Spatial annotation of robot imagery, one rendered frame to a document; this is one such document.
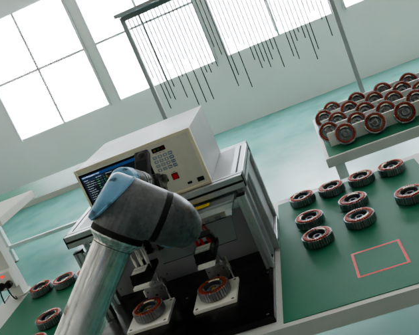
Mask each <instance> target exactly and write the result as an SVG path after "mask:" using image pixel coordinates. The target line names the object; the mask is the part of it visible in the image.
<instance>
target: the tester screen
mask: <svg viewBox="0 0 419 335"><path fill-rule="evenodd" d="M120 167H130V168H134V169H135V162H134V158H132V159H129V160H126V161H124V162H121V163H119V164H116V165H114V166H111V167H108V168H106V169H103V170H100V171H98V172H95V173H92V174H90V175H87V176H85V177H82V178H81V180H82V182H83V184H84V186H85V188H86V190H87V192H88V194H89V196H90V198H91V200H92V202H93V204H94V202H95V201H96V199H97V197H98V195H99V194H100V192H101V190H102V188H103V187H104V185H105V183H106V182H107V181H108V178H109V177H110V175H111V173H112V172H113V171H114V170H115V169H117V168H120Z"/></svg>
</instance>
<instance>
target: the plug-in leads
mask: <svg viewBox="0 0 419 335"><path fill-rule="evenodd" d="M141 248H142V247H141ZM141 248H140V250H141ZM142 249H143V248H142ZM143 250H144V249H143ZM134 252H135V254H136V257H137V259H138V262H139V263H140V265H141V266H142V265H144V264H148V263H150V261H149V258H148V256H147V254H146V252H145V250H144V254H143V252H142V250H141V252H142V254H143V256H144V258H142V255H141V254H140V252H139V249H137V250H135V251H134ZM137 254H138V255H137ZM130 257H131V254H130ZM131 259H132V262H133V264H134V266H135V267H136V268H137V267H139V266H138V265H137V264H136V262H135V261H134V259H133V258H132V257H131ZM150 264H151V263H150Z"/></svg>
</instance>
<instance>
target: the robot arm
mask: <svg viewBox="0 0 419 335"><path fill-rule="evenodd" d="M134 162H135V169H134V168H132V167H119V168H117V169H115V170H114V171H113V172H112V173H111V175H110V177H109V178H108V181H107V182H106V183H105V185H104V187H103V188H102V190H101V192H100V194H99V195H98V197H97V199H96V201H95V202H94V205H93V206H92V208H91V210H90V212H89V214H88V218H89V219H90V220H91V221H93V222H92V225H91V226H90V230H91V231H92V234H93V237H94V239H93V241H92V244H91V246H90V249H89V250H88V253H87V256H86V259H85V260H84V263H83V265H82V268H81V270H80V273H79V275H78V278H77V280H76V282H75V285H74V288H73V290H72V292H71V294H70V297H69V300H68V302H67V305H66V307H65V310H64V312H63V315H62V317H61V320H60V322H59V325H58V326H57V329H56V332H55V335H98V333H99V331H100V328H101V326H102V323H103V321H104V319H105V316H106V313H107V312H108V309H109V306H110V303H111V302H112V299H113V296H114V293H115V292H116V289H117V287H118V284H119V282H120V279H121V277H122V274H123V272H124V269H125V267H126V264H127V262H128V260H129V257H130V254H131V253H132V251H135V250H137V249H139V248H141V246H142V244H143V242H144V240H147V241H149V242H152V243H155V244H157V245H159V246H161V247H167V248H171V247H175V248H184V247H189V246H190V245H192V244H193V243H195V242H196V241H197V239H198V238H199V236H200V233H201V231H202V220H201V218H200V215H199V213H198V211H197V210H196V208H195V207H194V206H193V205H192V204H191V203H190V202H189V201H188V200H187V199H185V198H184V197H182V196H180V195H178V194H177V193H174V192H171V191H168V187H167V183H168V180H167V178H168V177H167V175H166V174H160V173H155V174H152V172H151V161H150V152H149V151H148V150H142V151H140V152H136V153H135V154H134Z"/></svg>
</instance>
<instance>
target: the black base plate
mask: <svg viewBox="0 0 419 335"><path fill-rule="evenodd" d="M271 256H272V257H273V260H274V262H275V253H274V254H272V255H271ZM228 262H229V264H230V266H231V269H232V271H233V273H234V275H235V277H239V289H238V296H237V302H235V303H233V304H228V305H226V306H222V307H220V308H216V309H213V310H210V311H207V312H203V313H201V314H197V315H194V306H195V303H196V298H197V295H198V293H197V291H198V288H199V287H200V285H201V284H203V283H204V282H205V281H207V280H209V277H208V275H207V273H206V269H204V270H200V271H197V272H194V273H191V274H188V275H185V276H182V277H179V278H176V279H173V280H169V281H167V283H168V285H169V287H170V295H171V297H172V298H174V297H175V299H176V301H175V304H174V308H173V311H172V315H171V317H170V321H169V324H165V325H163V326H159V327H156V328H153V329H149V330H146V331H143V332H140V333H137V334H133V335H234V334H239V333H241V332H245V331H248V330H252V329H254V328H258V327H261V326H265V325H268V324H272V323H274V322H276V321H277V306H276V280H275V266H274V267H272V268H271V267H269V269H266V267H265V264H264V262H263V259H262V258H261V255H260V253H259V251H258V252H255V253H252V254H249V255H246V256H243V257H240V258H237V259H234V260H231V261H228ZM274 265H275V264H274ZM143 291H144V289H142V290H139V291H136V292H133V293H130V294H127V295H124V296H121V297H122V299H123V301H122V303H121V304H117V305H116V306H115V307H114V311H115V313H116V316H115V317H114V318H113V319H110V320H109V321H108V322H107V324H106V326H105V328H104V330H103V333H102V335H127V332H128V329H129V327H130V324H131V322H132V319H133V315H132V313H133V310H134V309H135V308H136V306H137V305H139V304H140V303H141V302H143V301H145V300H147V299H148V298H146V297H145V295H144V293H143Z"/></svg>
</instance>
